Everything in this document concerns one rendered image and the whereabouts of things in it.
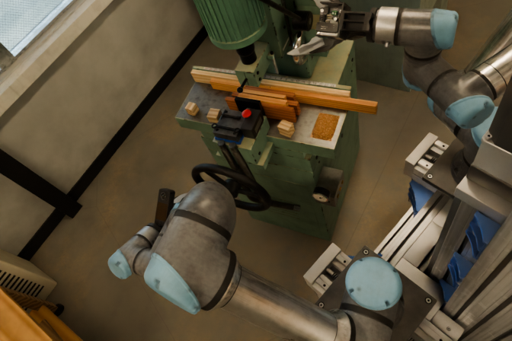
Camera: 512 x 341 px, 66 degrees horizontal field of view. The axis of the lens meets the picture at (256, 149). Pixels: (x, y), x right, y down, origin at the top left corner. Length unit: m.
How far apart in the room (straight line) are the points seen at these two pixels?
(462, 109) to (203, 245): 0.55
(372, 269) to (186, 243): 0.43
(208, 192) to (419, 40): 0.51
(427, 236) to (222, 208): 0.74
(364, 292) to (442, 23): 0.56
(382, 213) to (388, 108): 0.67
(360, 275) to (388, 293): 0.07
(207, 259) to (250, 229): 1.45
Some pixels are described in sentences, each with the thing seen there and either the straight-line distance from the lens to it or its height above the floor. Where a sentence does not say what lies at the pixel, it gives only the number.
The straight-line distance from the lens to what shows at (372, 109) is 1.28.
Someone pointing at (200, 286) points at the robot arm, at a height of 1.29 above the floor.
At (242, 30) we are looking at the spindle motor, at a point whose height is 1.25.
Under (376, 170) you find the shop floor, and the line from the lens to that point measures 2.22.
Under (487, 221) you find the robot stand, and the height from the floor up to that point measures 1.22.
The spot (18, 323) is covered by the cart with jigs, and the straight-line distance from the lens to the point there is 1.95.
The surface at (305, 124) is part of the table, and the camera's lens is 1.30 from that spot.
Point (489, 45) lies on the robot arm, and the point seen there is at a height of 1.15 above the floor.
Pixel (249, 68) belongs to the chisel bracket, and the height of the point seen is 1.07.
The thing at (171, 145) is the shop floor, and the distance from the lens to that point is 2.63.
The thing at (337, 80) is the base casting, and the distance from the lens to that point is 1.53.
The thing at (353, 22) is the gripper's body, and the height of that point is 1.36.
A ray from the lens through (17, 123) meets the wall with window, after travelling 2.39.
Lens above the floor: 1.94
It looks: 54 degrees down
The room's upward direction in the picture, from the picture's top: 24 degrees counter-clockwise
